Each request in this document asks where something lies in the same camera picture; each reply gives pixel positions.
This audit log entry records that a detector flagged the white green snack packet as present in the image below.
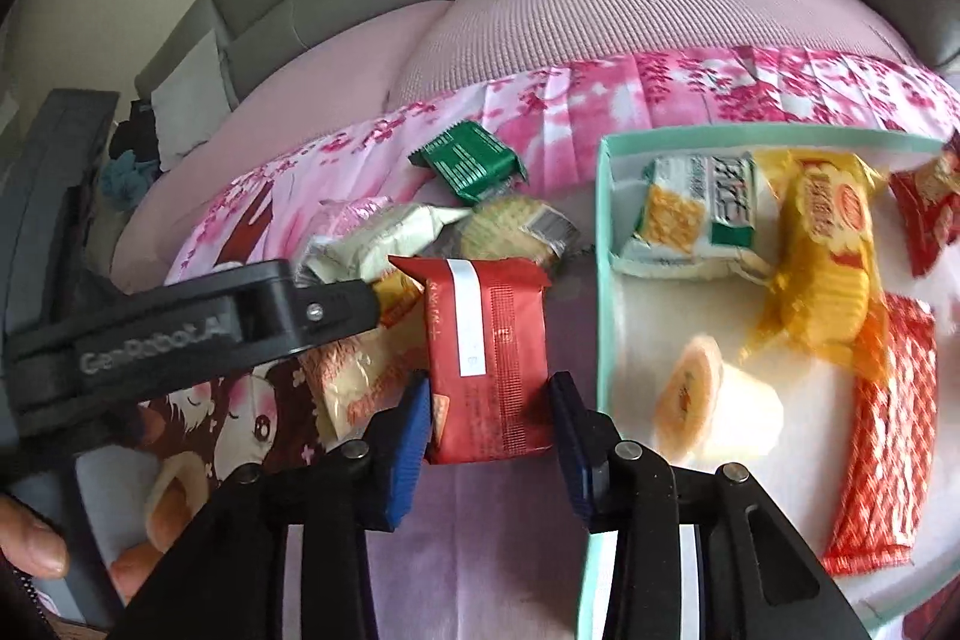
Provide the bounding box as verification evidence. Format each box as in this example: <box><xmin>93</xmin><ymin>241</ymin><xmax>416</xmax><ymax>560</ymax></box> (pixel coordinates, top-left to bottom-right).
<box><xmin>300</xmin><ymin>201</ymin><xmax>470</xmax><ymax>285</ymax></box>

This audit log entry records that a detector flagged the teal box tray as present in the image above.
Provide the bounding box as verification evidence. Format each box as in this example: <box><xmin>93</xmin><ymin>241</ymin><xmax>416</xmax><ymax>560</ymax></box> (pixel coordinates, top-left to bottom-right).
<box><xmin>574</xmin><ymin>130</ymin><xmax>960</xmax><ymax>640</ymax></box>

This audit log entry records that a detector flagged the clear cream cake packet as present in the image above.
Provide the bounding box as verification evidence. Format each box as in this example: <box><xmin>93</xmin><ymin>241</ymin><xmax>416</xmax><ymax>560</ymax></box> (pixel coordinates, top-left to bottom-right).
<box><xmin>300</xmin><ymin>317</ymin><xmax>428</xmax><ymax>442</ymax></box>

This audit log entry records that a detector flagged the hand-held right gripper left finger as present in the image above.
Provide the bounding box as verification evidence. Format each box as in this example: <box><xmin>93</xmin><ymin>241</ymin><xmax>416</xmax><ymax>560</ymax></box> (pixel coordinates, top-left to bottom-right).
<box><xmin>112</xmin><ymin>374</ymin><xmax>434</xmax><ymax>640</ymax></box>

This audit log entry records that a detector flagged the red patterned wafer packet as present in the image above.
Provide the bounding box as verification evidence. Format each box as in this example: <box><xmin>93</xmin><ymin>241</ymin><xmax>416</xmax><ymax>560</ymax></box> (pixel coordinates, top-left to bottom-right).
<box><xmin>821</xmin><ymin>291</ymin><xmax>938</xmax><ymax>577</ymax></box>

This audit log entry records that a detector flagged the clear cookie packet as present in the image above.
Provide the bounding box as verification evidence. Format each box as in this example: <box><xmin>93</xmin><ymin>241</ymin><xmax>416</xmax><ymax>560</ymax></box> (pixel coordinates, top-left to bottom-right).
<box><xmin>450</xmin><ymin>194</ymin><xmax>582</xmax><ymax>274</ymax></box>

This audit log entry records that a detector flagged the white cracker packet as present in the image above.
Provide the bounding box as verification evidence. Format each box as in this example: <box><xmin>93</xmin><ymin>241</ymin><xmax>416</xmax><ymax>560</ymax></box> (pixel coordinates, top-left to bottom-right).
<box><xmin>611</xmin><ymin>151</ymin><xmax>781</xmax><ymax>285</ymax></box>

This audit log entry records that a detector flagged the small red snack packet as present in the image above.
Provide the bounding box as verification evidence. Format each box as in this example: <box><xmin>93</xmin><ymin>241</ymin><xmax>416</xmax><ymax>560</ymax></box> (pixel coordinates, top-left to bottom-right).
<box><xmin>889</xmin><ymin>149</ymin><xmax>960</xmax><ymax>277</ymax></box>

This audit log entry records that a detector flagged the dark clothes pile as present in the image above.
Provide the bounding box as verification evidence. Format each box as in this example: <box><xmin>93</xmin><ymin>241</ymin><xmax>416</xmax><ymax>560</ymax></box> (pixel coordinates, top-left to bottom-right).
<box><xmin>101</xmin><ymin>100</ymin><xmax>162</xmax><ymax>214</ymax></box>

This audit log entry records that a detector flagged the person's left hand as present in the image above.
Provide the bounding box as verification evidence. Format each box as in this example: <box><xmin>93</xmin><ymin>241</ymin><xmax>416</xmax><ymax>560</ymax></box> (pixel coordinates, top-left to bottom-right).
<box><xmin>0</xmin><ymin>494</ymin><xmax>72</xmax><ymax>581</ymax></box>

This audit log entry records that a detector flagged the printed pink blanket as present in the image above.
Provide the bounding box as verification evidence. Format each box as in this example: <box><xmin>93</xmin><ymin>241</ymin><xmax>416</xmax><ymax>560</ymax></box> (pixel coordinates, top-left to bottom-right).
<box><xmin>67</xmin><ymin>44</ymin><xmax>960</xmax><ymax>640</ymax></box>

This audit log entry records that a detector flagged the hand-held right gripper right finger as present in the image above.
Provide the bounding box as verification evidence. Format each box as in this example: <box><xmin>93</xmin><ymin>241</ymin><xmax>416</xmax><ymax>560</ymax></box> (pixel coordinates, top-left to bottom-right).
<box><xmin>547</xmin><ymin>371</ymin><xmax>875</xmax><ymax>640</ymax></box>

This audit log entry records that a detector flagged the light grey pillow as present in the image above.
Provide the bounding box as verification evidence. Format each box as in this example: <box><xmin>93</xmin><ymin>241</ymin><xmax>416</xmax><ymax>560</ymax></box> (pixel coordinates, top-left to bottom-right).
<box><xmin>150</xmin><ymin>29</ymin><xmax>230</xmax><ymax>172</ymax></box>

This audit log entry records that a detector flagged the red packet with white stripe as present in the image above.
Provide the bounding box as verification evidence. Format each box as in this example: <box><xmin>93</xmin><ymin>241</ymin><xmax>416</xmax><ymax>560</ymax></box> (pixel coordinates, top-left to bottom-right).
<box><xmin>388</xmin><ymin>256</ymin><xmax>556</xmax><ymax>467</ymax></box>

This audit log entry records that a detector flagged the jelly cup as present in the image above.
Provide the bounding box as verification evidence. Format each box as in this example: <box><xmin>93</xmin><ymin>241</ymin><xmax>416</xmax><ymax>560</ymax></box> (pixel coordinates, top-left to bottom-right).
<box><xmin>652</xmin><ymin>334</ymin><xmax>787</xmax><ymax>465</ymax></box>

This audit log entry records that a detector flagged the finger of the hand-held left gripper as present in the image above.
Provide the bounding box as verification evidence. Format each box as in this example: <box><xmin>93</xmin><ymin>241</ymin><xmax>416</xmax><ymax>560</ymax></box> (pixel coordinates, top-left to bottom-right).
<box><xmin>296</xmin><ymin>276</ymin><xmax>385</xmax><ymax>341</ymax></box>

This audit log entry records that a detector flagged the yellow cake packet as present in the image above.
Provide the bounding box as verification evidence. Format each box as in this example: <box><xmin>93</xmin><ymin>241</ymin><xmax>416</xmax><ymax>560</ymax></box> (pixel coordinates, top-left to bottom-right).
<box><xmin>739</xmin><ymin>149</ymin><xmax>893</xmax><ymax>386</ymax></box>

